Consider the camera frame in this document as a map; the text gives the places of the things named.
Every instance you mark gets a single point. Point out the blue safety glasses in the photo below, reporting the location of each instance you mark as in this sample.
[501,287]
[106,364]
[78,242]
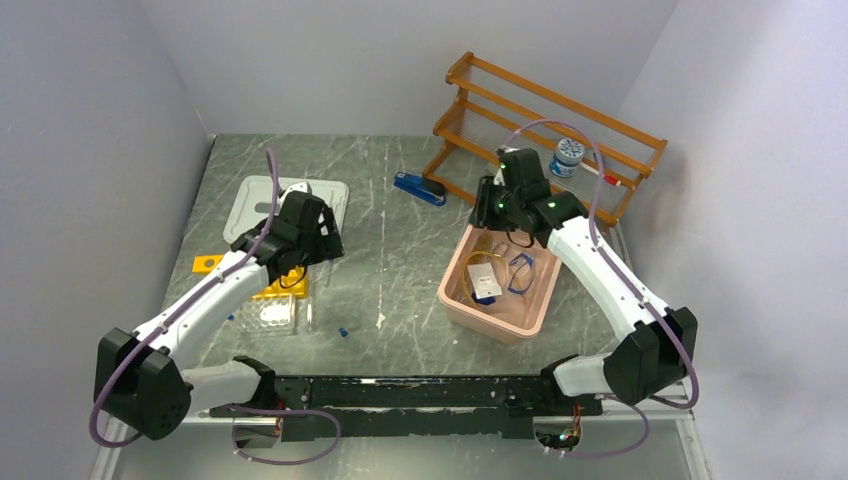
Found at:
[521,274]

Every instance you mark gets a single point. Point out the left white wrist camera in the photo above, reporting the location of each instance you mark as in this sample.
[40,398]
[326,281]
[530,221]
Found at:
[302,186]

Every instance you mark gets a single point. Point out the blue stapler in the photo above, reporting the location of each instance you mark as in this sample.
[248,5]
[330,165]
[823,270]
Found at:
[428,190]

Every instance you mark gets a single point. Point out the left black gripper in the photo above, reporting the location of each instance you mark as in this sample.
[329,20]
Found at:
[327,244]

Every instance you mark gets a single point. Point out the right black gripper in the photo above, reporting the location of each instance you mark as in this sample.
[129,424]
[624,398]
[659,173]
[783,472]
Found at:
[482,215]

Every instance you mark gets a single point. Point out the white plastic lid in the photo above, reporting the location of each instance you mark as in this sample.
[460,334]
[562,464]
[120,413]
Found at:
[252,203]

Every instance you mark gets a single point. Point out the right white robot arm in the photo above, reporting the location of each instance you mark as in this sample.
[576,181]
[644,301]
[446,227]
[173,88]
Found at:
[656,342]

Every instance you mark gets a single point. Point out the yellow rubber tubing with clamps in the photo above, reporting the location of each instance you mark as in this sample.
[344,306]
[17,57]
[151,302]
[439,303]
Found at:
[499,253]

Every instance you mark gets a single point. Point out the clear test tube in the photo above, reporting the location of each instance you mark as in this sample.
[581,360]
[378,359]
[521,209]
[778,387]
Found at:
[310,315]

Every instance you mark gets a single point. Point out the small clear plastic bag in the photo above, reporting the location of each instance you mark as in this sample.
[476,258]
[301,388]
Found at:
[483,279]

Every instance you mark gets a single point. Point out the upright blue capped tube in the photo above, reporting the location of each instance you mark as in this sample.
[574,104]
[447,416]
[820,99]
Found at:
[328,273]

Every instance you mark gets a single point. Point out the orange wooden shelf rack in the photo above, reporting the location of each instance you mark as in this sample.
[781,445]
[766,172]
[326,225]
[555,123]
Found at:
[495,107]

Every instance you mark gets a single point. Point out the blue white jar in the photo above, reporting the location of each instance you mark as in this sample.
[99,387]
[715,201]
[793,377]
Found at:
[567,157]

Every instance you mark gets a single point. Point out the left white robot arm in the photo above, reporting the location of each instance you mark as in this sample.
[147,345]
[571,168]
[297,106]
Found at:
[141,376]

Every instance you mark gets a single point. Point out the yellow test tube rack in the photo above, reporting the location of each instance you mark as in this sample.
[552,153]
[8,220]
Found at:
[294,284]

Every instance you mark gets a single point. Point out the black base frame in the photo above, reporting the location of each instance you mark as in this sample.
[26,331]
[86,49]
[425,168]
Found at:
[506,405]

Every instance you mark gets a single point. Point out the pink plastic bin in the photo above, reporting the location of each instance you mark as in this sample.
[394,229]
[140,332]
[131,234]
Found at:
[509,320]

